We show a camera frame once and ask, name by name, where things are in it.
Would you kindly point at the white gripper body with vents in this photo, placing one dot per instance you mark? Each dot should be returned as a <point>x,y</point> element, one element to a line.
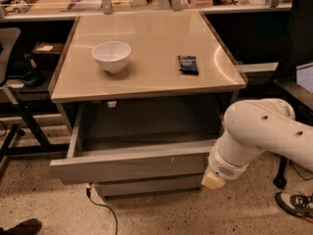
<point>226,167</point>

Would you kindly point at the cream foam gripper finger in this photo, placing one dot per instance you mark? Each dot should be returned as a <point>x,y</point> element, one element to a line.
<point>211,180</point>

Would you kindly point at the grey top drawer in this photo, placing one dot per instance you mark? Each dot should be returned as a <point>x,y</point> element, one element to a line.
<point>138,140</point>

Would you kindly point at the grey drawer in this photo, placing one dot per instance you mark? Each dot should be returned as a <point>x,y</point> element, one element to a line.
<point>138,140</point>
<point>149,186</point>

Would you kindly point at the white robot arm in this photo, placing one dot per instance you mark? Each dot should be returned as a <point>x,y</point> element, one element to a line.
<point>252,127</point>

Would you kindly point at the grey drawer cabinet with top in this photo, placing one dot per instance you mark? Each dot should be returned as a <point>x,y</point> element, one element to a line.
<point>152,74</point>

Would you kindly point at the grey bottom drawer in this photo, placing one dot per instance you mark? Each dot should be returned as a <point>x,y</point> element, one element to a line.
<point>149,186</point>

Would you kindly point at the grey and black sneaker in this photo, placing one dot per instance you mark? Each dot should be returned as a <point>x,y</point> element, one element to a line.
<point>298,205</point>

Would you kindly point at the dark blue snack packet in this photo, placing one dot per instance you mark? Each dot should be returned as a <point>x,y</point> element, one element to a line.
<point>188,65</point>

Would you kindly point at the black office chair right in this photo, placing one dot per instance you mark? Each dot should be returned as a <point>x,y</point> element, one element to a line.
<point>293,43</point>

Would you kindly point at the white ceramic bowl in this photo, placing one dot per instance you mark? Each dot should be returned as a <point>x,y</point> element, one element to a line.
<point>112,56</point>

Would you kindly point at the dark brown shoe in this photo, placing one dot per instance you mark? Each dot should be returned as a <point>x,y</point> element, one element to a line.
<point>28,227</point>

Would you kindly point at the black box with label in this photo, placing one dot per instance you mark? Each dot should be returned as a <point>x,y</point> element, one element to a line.
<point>46,55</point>

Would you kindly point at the grey office chair left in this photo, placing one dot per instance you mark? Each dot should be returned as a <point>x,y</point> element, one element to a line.
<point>8,39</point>

